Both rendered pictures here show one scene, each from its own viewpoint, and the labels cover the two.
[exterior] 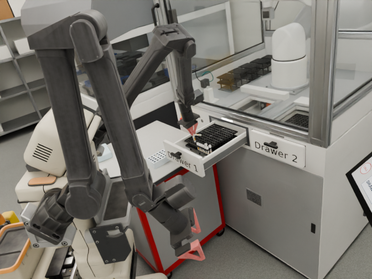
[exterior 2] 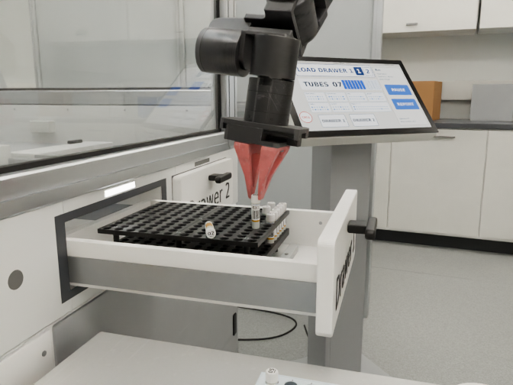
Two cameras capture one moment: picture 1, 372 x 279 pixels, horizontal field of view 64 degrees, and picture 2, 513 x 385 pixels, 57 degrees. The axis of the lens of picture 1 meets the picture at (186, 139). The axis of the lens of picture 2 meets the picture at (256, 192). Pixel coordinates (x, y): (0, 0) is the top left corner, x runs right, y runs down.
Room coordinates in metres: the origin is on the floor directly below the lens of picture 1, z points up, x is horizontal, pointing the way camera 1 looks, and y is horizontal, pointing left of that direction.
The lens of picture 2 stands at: (1.73, 0.43, 1.07)
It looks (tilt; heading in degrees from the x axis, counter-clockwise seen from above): 11 degrees down; 231
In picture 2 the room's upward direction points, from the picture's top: straight up
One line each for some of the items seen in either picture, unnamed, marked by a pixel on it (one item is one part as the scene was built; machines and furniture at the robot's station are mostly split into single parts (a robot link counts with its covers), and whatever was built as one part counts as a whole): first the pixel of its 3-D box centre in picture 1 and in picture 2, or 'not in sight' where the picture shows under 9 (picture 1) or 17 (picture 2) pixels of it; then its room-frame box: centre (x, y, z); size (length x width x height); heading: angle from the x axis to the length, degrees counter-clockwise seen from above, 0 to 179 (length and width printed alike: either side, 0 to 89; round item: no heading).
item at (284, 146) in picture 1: (275, 147); (207, 191); (1.17, -0.41, 0.87); 0.29 x 0.02 x 0.11; 34
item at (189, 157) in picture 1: (182, 157); (340, 248); (1.26, 0.03, 0.87); 0.29 x 0.02 x 0.11; 34
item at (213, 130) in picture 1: (211, 140); (201, 240); (1.37, -0.13, 0.87); 0.22 x 0.18 x 0.06; 124
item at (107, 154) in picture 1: (102, 152); not in sight; (1.65, 0.53, 0.78); 0.15 x 0.10 x 0.04; 22
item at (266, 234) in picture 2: (196, 144); (269, 225); (1.31, -0.05, 0.90); 0.18 x 0.02 x 0.01; 34
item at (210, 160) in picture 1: (212, 140); (195, 242); (1.37, -0.14, 0.86); 0.40 x 0.26 x 0.06; 124
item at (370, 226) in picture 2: (177, 154); (362, 227); (1.24, 0.06, 0.91); 0.07 x 0.04 x 0.01; 34
